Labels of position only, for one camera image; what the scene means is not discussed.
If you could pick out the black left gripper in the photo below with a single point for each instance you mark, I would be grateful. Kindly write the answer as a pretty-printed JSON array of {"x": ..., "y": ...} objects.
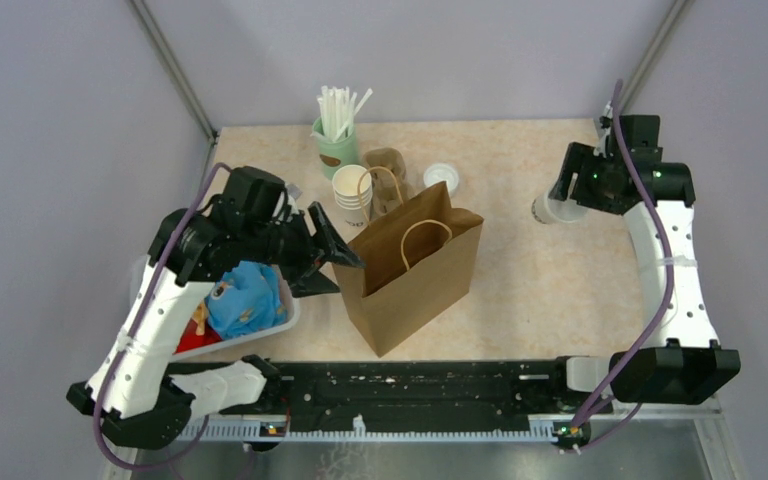
[{"x": 303, "y": 273}]

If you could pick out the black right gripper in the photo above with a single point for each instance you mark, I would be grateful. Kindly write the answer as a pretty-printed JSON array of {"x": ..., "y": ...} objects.
[{"x": 578, "y": 160}]

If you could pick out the white paper coffee cup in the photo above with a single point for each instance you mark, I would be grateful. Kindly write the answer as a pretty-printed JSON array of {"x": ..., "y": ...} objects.
[{"x": 547, "y": 210}]

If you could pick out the brown paper bag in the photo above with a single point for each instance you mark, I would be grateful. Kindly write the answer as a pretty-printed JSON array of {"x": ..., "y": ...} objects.
[{"x": 419, "y": 260}]

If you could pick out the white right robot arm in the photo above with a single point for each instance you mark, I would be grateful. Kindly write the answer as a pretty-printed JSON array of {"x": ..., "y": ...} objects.
[{"x": 679, "y": 358}]

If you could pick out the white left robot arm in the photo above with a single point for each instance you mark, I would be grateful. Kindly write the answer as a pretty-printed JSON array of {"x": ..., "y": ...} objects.
[{"x": 132, "y": 399}]

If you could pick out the blue snack bag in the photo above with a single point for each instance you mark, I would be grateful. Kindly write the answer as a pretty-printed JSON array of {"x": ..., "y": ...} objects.
[{"x": 246, "y": 301}]

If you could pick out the stack of white paper cups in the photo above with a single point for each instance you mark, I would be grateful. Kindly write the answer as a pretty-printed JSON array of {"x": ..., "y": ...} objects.
[{"x": 353, "y": 193}]

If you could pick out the green straw holder cup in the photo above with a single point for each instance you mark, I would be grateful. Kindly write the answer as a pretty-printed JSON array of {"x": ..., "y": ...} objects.
[{"x": 335, "y": 155}]

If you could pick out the brown pulp cup carrier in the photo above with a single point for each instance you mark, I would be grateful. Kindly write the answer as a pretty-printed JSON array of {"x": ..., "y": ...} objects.
[{"x": 389, "y": 179}]

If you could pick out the red snack bag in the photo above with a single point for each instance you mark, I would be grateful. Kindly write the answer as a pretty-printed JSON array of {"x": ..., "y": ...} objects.
[{"x": 198, "y": 333}]

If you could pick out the stack of white lids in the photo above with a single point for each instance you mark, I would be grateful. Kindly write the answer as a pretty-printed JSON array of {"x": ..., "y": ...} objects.
[{"x": 442, "y": 173}]

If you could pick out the white paper straws bundle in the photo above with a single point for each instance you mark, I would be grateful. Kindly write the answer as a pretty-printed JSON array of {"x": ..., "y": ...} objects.
[{"x": 338, "y": 109}]

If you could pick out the white plastic basket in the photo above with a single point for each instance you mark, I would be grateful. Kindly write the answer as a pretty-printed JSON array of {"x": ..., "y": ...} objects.
[{"x": 293, "y": 315}]

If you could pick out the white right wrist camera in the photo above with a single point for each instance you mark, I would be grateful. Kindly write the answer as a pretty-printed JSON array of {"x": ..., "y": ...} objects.
[{"x": 605, "y": 121}]

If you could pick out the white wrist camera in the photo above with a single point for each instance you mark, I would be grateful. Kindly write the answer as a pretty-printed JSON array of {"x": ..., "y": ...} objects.
[
  {"x": 605, "y": 121},
  {"x": 287, "y": 203}
]

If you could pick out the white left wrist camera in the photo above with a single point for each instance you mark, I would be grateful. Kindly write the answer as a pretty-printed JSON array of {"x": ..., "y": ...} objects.
[{"x": 287, "y": 203}]

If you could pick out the aluminium frame rail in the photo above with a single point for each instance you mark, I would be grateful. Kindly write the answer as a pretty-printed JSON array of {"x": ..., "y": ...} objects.
[{"x": 390, "y": 424}]

